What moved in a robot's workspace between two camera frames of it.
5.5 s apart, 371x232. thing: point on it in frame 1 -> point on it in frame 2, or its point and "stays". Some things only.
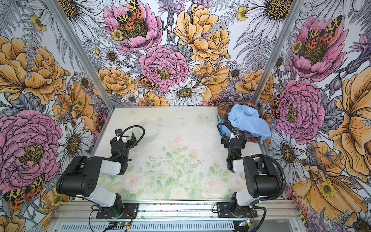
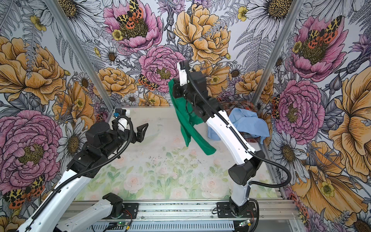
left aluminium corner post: [68, 30] stays
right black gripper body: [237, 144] -> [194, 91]
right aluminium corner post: [279, 45] stays
